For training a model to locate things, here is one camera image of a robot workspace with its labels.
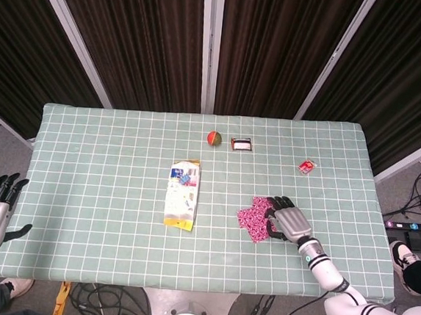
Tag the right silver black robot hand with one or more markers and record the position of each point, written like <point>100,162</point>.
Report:
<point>293,223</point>

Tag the white silver robot base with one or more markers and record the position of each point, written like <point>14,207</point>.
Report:
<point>189,310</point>

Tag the red snack packet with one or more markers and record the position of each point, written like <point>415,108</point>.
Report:
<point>307,167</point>

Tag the white shoe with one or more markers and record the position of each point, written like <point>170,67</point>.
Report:
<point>18,287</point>

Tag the brown white small packet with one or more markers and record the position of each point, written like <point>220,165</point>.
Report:
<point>241,144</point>

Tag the white black sneaker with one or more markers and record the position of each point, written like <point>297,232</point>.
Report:
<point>401,257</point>

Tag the red green ball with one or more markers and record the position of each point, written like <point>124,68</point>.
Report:
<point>214,138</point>

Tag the green checked tablecloth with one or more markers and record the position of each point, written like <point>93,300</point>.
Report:
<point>100,192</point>

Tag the dark brown curtain panel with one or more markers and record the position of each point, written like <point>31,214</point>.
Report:
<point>139,40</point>
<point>404,89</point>
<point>20,56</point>
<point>278,53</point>

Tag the white partition frame rail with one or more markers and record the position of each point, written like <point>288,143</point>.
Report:
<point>6,126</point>
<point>409,157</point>

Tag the white partition frame post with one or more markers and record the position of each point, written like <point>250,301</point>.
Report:
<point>210,47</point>
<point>73,38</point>
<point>333,57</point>

